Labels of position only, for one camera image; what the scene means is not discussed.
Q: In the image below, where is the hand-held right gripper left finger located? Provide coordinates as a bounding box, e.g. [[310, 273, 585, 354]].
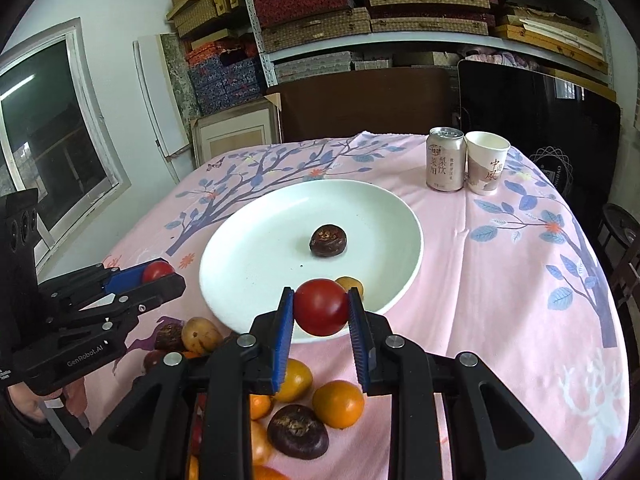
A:
[[60, 287, 295, 480]]

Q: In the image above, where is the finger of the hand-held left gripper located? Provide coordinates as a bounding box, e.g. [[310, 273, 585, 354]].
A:
[[51, 273, 187, 344], [39, 261, 152, 307]]

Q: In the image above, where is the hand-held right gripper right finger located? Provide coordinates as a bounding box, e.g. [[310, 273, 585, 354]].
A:
[[347, 287, 583, 480]]

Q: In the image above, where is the small red tomato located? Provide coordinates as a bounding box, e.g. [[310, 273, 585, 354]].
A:
[[293, 279, 349, 337], [141, 260, 176, 283]]

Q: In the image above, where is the dark brown water chestnut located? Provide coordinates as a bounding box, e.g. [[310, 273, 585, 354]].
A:
[[267, 404, 330, 459], [309, 224, 347, 258], [154, 322, 186, 352]]

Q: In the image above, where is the striped yellow pepino melon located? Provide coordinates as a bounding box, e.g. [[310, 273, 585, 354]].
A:
[[181, 316, 224, 356]]

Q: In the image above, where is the pale yellow round fruit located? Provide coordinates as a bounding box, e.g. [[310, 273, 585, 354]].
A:
[[334, 276, 365, 302]]

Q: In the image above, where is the dark red plum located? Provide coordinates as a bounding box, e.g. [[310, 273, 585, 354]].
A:
[[142, 349, 169, 374]]

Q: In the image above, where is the white plate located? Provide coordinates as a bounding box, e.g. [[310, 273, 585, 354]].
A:
[[199, 179, 425, 345]]

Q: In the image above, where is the bright red plum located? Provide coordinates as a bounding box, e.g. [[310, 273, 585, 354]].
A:
[[189, 394, 207, 456]]

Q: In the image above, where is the person's left hand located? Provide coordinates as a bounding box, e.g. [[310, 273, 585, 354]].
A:
[[10, 386, 64, 425]]

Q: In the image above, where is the white framed window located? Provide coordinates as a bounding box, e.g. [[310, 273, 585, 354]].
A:
[[0, 17, 132, 261]]

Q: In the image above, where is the pink printed tablecloth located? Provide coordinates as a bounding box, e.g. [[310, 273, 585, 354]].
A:
[[37, 130, 632, 480]]

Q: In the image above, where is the white board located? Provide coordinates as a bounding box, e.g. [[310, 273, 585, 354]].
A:
[[132, 34, 193, 161]]

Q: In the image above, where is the pale beverage can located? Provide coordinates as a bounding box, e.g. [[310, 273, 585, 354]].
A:
[[426, 127, 467, 193]]

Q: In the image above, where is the marbled grey board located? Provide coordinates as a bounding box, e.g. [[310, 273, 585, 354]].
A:
[[160, 32, 201, 121]]

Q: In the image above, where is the stack of blue floral boxes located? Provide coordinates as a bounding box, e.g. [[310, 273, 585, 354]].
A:
[[186, 42, 266, 117]]

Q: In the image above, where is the printed paper cup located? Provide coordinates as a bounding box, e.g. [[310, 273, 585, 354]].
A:
[[465, 131, 511, 197]]

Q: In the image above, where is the row of grey boxes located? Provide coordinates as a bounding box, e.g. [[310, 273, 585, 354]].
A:
[[274, 50, 453, 85]]

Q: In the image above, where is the white metal shelf rack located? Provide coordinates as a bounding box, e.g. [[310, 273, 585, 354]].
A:
[[235, 0, 616, 91]]

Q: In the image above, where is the pile of straw woven cases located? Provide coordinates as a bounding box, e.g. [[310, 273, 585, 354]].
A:
[[166, 0, 241, 40]]

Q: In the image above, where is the dark wooden chair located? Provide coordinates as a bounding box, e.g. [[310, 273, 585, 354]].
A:
[[595, 203, 640, 321]]

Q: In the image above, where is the black glossy panel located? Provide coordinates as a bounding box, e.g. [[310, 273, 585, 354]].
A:
[[457, 59, 623, 201]]

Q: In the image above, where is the stack of woven flat boxes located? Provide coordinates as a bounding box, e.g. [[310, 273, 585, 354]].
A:
[[260, 0, 521, 54]]

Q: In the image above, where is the pink cloth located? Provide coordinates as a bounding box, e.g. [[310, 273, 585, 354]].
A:
[[460, 45, 541, 72]]

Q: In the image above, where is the stack of yellow wooden boxes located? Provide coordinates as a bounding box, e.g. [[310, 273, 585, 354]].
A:
[[492, 7, 618, 103]]

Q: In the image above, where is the wooden picture frame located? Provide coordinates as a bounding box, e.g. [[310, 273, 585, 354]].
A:
[[191, 99, 282, 167]]

